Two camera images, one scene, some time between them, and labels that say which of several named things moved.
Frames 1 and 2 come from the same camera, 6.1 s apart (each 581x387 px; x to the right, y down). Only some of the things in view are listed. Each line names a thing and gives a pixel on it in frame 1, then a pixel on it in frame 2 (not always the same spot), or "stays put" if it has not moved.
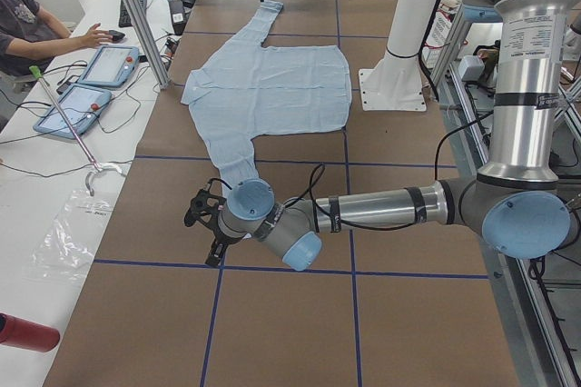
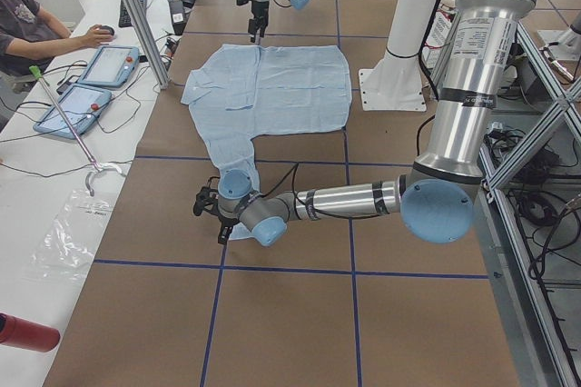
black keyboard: (124, 21) stays put
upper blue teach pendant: (111, 65) stays put
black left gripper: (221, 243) to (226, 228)
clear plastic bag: (69, 245) stays put
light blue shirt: (248, 89) stays put
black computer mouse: (116, 34) to (108, 28)
